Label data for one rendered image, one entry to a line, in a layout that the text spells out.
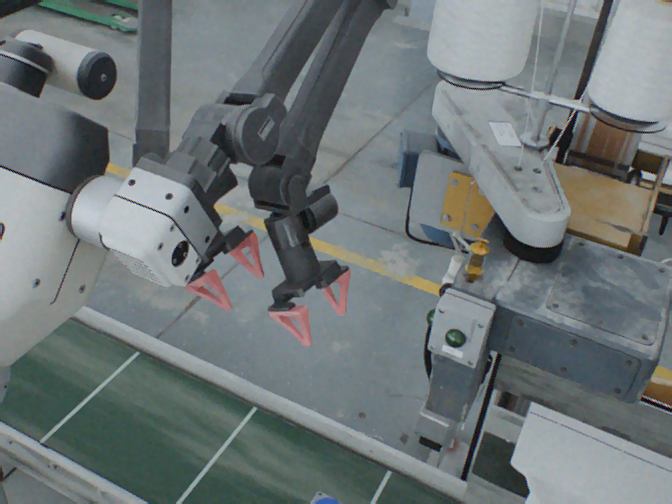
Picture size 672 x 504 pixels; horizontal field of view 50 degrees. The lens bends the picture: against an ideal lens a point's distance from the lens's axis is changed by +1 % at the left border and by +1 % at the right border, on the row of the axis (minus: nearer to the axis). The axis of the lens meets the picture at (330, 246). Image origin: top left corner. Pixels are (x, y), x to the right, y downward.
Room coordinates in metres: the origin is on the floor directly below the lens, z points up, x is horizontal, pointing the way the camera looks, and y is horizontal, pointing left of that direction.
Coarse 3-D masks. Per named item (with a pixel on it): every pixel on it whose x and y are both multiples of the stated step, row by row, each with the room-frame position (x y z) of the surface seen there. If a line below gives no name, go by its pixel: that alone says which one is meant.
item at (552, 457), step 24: (528, 432) 0.91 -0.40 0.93; (552, 432) 0.89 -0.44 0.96; (576, 432) 0.88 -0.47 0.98; (600, 432) 0.86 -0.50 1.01; (528, 456) 0.90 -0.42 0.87; (552, 456) 0.89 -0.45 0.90; (576, 456) 0.87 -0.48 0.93; (600, 456) 0.86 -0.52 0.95; (624, 456) 0.84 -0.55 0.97; (648, 456) 0.83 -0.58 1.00; (528, 480) 0.88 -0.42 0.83; (552, 480) 0.88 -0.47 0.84; (576, 480) 0.86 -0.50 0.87; (600, 480) 0.85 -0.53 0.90; (624, 480) 0.83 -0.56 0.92; (648, 480) 0.82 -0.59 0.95
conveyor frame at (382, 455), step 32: (96, 320) 1.65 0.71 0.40; (160, 352) 1.55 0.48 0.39; (224, 384) 1.45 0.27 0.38; (288, 416) 1.37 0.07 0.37; (320, 416) 1.34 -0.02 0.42; (0, 448) 1.23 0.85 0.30; (32, 448) 1.15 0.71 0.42; (352, 448) 1.28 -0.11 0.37; (384, 448) 1.25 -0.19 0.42; (64, 480) 1.13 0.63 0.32; (96, 480) 1.07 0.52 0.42; (416, 480) 1.20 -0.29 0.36; (448, 480) 1.17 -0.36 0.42
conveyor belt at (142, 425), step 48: (48, 336) 1.59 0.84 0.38; (96, 336) 1.60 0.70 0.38; (48, 384) 1.40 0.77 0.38; (96, 384) 1.41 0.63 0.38; (144, 384) 1.43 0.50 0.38; (192, 384) 1.44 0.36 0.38; (48, 432) 1.23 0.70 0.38; (96, 432) 1.25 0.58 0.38; (144, 432) 1.26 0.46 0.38; (192, 432) 1.27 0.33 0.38; (240, 432) 1.29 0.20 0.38; (288, 432) 1.30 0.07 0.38; (144, 480) 1.11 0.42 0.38; (192, 480) 1.12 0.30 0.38; (240, 480) 1.14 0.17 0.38; (288, 480) 1.15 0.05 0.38; (336, 480) 1.16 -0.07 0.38; (384, 480) 1.18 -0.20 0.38
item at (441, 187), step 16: (432, 160) 1.25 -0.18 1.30; (448, 160) 1.24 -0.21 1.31; (416, 176) 1.26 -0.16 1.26; (432, 176) 1.25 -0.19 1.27; (448, 176) 1.23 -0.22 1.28; (464, 176) 1.21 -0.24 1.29; (416, 192) 1.26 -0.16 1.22; (432, 192) 1.24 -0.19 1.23; (448, 192) 1.22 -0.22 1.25; (464, 192) 1.21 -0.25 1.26; (480, 192) 1.19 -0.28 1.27; (416, 208) 1.26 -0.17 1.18; (432, 208) 1.24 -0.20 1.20; (448, 208) 1.22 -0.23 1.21; (464, 208) 1.21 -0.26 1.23; (480, 208) 1.19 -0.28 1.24; (432, 224) 1.24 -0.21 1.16; (448, 224) 1.22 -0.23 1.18; (480, 224) 1.19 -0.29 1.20
